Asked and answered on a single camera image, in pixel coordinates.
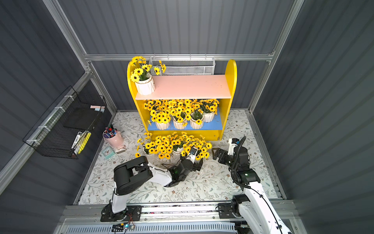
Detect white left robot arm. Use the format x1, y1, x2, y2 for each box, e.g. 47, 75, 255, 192
110, 156, 203, 214

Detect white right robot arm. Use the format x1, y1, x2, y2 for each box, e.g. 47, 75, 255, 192
212, 146, 293, 234

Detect yellow wooden shelf unit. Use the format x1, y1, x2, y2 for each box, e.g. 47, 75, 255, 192
127, 59, 237, 141

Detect pink metal marker bucket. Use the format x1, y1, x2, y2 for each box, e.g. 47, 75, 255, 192
102, 125, 124, 148

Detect mint green alarm clock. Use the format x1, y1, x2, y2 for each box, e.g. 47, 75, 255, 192
100, 146, 116, 160

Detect pink and blue sticky notes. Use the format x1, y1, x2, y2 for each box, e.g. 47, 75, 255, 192
90, 105, 105, 113

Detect yellow book in basket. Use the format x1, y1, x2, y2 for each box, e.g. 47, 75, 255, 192
74, 131, 91, 155

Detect white marker in basket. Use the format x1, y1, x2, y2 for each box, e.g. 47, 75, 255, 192
71, 132, 82, 149

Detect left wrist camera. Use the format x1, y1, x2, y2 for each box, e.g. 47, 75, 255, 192
187, 147, 198, 163

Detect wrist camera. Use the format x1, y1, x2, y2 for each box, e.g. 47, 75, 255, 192
187, 147, 198, 163
228, 138, 240, 156

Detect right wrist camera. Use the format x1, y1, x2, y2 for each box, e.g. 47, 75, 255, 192
228, 138, 240, 156

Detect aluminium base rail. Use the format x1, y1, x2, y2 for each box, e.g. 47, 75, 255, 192
58, 201, 233, 225

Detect white wire wall basket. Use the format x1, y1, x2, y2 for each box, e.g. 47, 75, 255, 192
161, 59, 216, 76

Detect black wire wall basket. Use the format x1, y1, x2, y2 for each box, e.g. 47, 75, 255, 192
23, 86, 107, 160

